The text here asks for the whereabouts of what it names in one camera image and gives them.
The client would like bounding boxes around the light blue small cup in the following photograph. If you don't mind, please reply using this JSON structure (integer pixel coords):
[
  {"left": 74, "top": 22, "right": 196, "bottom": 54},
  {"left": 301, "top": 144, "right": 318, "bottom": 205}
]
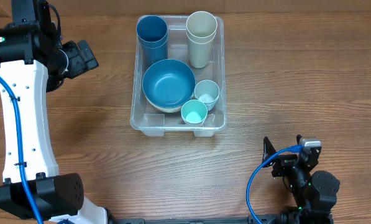
[{"left": 204, "top": 98, "right": 218, "bottom": 111}]

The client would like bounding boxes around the dark blue tall cup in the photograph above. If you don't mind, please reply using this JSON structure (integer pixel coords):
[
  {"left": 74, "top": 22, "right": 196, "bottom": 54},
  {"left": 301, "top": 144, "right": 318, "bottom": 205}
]
[
  {"left": 136, "top": 16, "right": 168, "bottom": 48},
  {"left": 141, "top": 38, "right": 168, "bottom": 66}
]

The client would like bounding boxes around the mint green small cup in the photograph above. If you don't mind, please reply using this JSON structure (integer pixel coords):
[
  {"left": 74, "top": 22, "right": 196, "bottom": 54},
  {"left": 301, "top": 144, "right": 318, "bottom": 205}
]
[{"left": 181, "top": 100, "right": 208, "bottom": 123}]

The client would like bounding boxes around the grey small cup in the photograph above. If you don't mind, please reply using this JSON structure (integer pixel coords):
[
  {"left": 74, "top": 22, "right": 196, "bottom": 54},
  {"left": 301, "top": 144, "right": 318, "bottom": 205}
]
[{"left": 195, "top": 80, "right": 219, "bottom": 104}]

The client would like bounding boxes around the dark blue bowl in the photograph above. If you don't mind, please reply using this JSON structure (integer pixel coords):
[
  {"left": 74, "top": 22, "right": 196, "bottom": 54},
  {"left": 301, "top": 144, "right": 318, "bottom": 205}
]
[{"left": 142, "top": 59, "right": 196, "bottom": 108}]

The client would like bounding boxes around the cream bowl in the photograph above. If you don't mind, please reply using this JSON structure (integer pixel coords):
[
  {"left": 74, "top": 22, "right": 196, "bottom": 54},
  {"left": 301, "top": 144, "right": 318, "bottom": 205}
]
[
  {"left": 151, "top": 103, "right": 182, "bottom": 113},
  {"left": 145, "top": 92, "right": 195, "bottom": 113}
]

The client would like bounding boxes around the cream tall cup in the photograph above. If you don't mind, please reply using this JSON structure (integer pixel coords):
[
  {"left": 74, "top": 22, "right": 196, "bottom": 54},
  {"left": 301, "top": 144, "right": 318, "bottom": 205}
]
[
  {"left": 186, "top": 11, "right": 218, "bottom": 44},
  {"left": 187, "top": 34, "right": 216, "bottom": 68}
]

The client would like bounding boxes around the pink small cup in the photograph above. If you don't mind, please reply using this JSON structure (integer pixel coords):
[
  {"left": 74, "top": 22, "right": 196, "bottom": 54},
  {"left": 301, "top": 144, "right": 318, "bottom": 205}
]
[{"left": 184, "top": 120, "right": 205, "bottom": 127}]

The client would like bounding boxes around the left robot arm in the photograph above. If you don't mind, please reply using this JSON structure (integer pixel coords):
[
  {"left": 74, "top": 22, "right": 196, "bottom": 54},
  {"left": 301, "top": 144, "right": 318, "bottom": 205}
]
[{"left": 0, "top": 0, "right": 116, "bottom": 223}]

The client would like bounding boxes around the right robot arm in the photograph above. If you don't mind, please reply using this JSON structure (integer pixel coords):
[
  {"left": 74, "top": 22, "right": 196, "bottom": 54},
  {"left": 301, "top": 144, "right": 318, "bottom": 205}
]
[{"left": 266, "top": 135, "right": 340, "bottom": 224}]

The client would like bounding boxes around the clear plastic storage bin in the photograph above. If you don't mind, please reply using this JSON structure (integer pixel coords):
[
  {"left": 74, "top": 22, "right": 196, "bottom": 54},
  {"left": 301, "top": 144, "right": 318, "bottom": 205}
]
[{"left": 130, "top": 15, "right": 227, "bottom": 137}]

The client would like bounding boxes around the right blue cable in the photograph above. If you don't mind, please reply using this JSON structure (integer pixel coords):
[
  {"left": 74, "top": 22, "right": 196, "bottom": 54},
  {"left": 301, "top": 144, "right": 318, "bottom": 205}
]
[{"left": 246, "top": 144, "right": 305, "bottom": 224}]

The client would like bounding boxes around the blue cable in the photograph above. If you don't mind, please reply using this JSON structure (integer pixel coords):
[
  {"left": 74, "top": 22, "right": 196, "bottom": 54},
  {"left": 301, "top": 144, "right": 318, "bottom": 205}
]
[
  {"left": 0, "top": 67, "right": 45, "bottom": 224},
  {"left": 246, "top": 144, "right": 305, "bottom": 224}
]

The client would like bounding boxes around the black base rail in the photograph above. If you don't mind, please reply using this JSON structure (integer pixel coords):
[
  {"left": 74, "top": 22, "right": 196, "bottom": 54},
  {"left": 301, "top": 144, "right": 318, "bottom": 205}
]
[{"left": 109, "top": 215, "right": 334, "bottom": 224}]

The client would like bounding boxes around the left blue cable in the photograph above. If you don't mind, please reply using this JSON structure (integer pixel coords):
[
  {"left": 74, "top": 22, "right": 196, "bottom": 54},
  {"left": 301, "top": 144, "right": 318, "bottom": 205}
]
[{"left": 0, "top": 67, "right": 45, "bottom": 224}]

